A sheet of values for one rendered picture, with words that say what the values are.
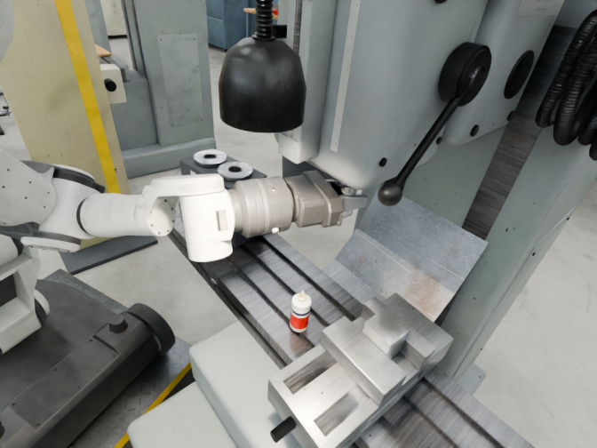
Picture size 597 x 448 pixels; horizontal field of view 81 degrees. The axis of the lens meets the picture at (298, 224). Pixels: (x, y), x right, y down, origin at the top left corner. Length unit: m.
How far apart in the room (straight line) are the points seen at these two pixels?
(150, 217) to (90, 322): 0.83
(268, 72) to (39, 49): 1.86
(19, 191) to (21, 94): 1.57
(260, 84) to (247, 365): 0.67
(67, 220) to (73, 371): 0.66
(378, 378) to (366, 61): 0.48
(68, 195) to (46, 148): 1.56
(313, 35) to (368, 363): 0.50
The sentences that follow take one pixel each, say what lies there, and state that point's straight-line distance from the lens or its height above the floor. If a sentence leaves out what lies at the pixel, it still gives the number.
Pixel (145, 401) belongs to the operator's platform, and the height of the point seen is 0.40.
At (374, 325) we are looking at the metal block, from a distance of 0.67.
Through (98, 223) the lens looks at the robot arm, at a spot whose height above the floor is 1.20.
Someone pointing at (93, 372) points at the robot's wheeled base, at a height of 0.59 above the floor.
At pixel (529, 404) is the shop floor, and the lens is 2.11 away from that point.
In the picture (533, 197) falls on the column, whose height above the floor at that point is 1.21.
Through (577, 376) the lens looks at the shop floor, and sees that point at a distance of 2.37.
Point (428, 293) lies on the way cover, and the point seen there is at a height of 0.91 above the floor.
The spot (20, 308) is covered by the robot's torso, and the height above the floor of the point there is 0.76.
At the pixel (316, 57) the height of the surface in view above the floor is 1.47.
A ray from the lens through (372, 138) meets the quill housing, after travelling 0.43.
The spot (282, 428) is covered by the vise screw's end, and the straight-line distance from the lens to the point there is 0.64.
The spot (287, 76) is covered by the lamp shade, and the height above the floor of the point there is 1.48.
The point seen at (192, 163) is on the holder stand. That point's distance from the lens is 1.01.
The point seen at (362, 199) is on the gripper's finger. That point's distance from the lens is 0.59.
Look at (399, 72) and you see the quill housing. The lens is 0.42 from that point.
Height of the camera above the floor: 1.55
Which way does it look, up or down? 37 degrees down
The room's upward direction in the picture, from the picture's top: 6 degrees clockwise
